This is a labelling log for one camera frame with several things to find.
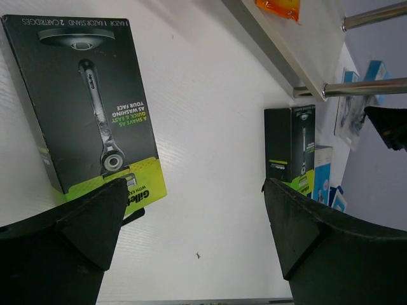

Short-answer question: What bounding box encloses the blue blister razor pack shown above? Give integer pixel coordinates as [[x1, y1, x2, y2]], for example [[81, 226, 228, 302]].
[[334, 60, 390, 151]]

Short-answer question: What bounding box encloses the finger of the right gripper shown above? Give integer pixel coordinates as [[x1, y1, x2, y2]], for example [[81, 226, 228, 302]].
[[364, 106, 406, 151]]

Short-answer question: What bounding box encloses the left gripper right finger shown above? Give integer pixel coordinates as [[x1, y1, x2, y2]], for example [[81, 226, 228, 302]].
[[263, 179, 406, 304]]

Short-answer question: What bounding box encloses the white two-tier shelf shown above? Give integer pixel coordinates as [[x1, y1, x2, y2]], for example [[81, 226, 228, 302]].
[[224, 1, 406, 102]]

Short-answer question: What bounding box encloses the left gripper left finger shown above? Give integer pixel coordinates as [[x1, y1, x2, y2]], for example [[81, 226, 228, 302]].
[[1, 179, 127, 304]]

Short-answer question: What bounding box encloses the orange razor bag top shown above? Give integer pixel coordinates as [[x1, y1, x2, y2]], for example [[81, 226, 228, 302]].
[[254, 0, 300, 24]]

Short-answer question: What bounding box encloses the black green razor box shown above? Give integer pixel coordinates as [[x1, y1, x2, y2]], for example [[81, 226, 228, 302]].
[[1, 15, 167, 214], [264, 105, 315, 197]]

